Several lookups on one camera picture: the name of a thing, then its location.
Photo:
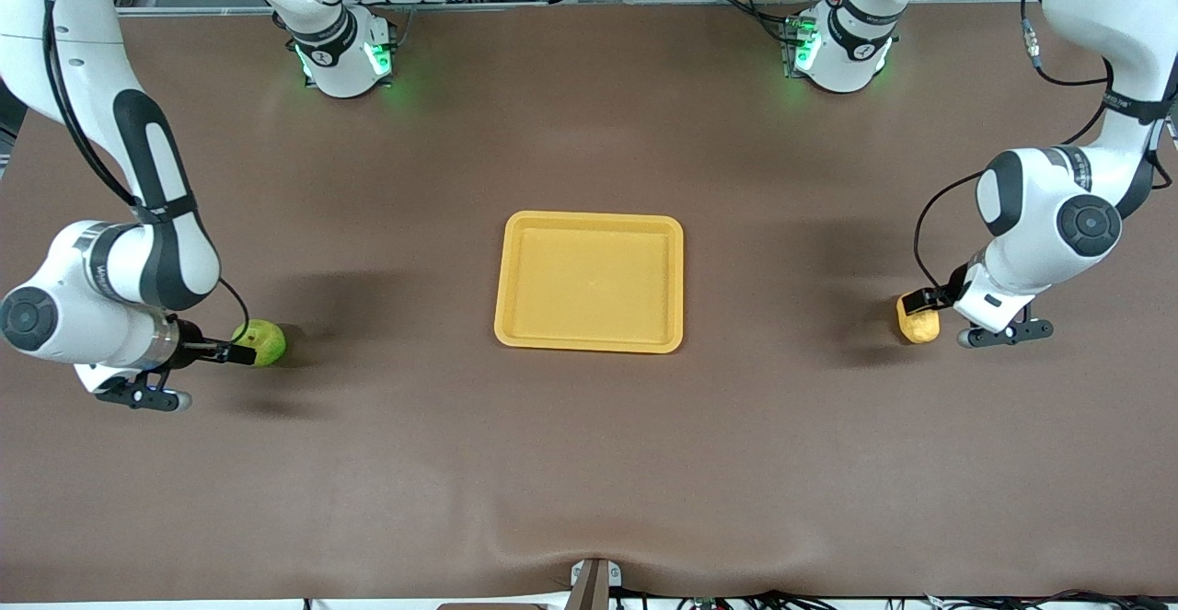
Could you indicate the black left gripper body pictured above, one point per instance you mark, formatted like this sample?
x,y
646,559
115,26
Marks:
x,y
953,290

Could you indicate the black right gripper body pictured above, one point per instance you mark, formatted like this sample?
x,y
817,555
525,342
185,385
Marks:
x,y
189,341

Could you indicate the yellow toy potato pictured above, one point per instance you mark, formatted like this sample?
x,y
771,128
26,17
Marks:
x,y
918,327

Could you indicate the green toy apple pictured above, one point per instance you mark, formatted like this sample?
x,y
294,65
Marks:
x,y
267,341

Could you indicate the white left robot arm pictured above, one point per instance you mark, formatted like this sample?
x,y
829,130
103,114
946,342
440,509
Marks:
x,y
1040,214

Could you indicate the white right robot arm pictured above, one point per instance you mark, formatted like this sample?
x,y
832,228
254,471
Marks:
x,y
166,251

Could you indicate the yellow plastic tray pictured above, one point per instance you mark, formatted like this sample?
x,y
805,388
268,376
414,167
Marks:
x,y
589,283

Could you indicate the brown table mat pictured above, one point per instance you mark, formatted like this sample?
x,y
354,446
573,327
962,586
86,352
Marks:
x,y
368,463

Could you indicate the metal table clamp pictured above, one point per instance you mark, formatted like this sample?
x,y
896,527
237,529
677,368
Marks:
x,y
594,582

